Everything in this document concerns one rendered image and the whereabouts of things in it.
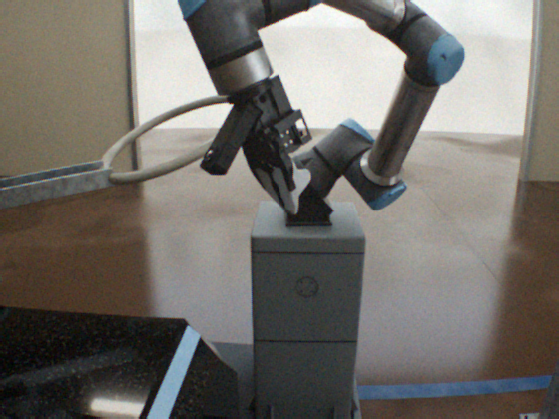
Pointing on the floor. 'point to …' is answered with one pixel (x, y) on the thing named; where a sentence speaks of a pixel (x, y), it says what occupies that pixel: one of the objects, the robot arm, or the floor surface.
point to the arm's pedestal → (305, 314)
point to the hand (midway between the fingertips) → (287, 209)
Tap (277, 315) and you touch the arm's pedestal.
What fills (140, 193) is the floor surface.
